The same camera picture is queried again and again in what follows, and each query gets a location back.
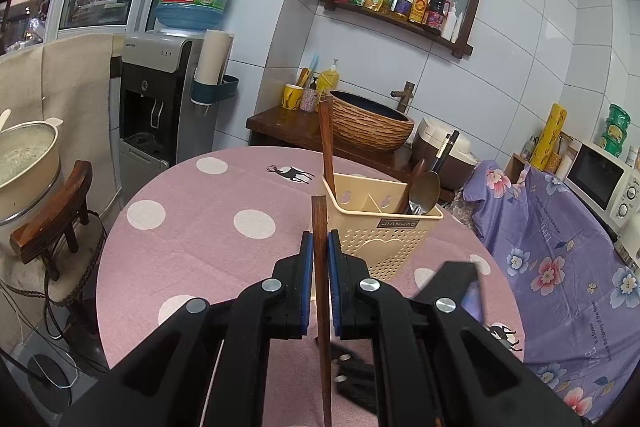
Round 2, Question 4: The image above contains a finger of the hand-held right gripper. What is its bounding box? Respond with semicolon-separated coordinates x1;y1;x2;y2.
330;343;377;414
415;261;484;324

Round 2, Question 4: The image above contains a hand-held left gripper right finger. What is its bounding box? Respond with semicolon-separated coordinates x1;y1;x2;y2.
326;230;584;427

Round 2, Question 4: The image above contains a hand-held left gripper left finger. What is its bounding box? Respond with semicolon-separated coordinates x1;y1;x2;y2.
60;231;317;427

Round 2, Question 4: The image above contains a brown wooden chopstick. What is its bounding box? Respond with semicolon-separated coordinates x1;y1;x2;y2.
318;99;331;190
325;95;337;188
311;195;334;427

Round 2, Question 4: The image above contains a cream plastic utensil holder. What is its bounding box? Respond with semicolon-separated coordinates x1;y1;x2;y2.
322;173;445;284

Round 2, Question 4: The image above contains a metal spoon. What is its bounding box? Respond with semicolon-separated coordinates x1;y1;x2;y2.
411;171;442;215

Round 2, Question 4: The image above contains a black chopstick with gold print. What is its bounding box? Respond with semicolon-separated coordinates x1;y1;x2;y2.
433;135;452;174
440;130;460;172

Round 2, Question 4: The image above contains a grey paisley cloth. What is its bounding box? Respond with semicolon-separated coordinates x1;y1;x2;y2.
440;187;482;234

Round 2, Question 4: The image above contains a purple floral cloth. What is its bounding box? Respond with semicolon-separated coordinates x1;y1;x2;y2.
461;158;640;426

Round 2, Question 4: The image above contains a pink polka-dot tablecloth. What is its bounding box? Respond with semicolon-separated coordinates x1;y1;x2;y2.
96;146;527;427

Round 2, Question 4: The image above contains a dark wooden spoon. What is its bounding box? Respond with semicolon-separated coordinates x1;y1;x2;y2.
397;158;429;214

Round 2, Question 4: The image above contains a white and brown rice cooker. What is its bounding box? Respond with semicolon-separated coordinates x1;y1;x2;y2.
410;116;479;194

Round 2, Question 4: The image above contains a wooden open box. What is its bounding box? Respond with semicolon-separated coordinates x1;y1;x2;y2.
504;131;582;182

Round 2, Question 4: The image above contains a dark wooden counter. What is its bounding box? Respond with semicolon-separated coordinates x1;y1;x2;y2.
245;104;477;204

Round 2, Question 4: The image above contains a woven brown wash basin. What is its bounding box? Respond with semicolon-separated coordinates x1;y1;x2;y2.
327;90;416;153

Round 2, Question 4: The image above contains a yellow wrap roll box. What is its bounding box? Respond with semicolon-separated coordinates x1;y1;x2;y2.
529;103;569;172

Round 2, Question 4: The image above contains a yellow mug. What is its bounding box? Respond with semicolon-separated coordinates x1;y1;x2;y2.
281;84;305;110

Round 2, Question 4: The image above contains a white microwave oven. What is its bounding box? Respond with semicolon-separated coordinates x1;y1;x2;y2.
562;140;640;239

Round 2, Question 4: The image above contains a bronze faucet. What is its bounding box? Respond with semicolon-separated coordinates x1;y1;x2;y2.
390;81;416;116

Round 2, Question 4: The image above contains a yellow soap pump bottle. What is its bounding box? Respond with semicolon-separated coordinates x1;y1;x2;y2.
316;57;341;96

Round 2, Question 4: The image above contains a blue cup holder tray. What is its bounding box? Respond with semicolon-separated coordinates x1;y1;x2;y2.
190;75;240;104

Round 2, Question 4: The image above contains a green instant noodle cup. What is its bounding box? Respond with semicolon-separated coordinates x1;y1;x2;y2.
599;134;625;158
603;119;629;144
607;104;632;128

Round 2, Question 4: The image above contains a grey water dispenser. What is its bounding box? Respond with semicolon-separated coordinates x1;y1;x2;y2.
118;30;222;198

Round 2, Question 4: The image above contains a white paper cup tube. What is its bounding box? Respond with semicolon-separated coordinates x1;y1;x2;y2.
194;29;235;86

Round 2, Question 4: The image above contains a dark wooden stool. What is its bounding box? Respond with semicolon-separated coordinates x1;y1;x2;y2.
9;159;109;309

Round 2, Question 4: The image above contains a large dark soy sauce bottle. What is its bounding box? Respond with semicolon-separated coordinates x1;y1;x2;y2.
425;0;451;35

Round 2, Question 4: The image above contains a round black floor base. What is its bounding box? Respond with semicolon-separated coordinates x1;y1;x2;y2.
24;353;77;391

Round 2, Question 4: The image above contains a cream electric cooking pot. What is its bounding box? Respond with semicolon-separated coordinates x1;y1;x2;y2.
0;109;64;231

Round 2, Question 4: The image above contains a black floor cable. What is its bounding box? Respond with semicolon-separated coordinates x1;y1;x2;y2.
0;279;108;390

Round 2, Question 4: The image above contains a beige wall cloth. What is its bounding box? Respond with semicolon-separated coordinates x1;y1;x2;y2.
0;32;122;230

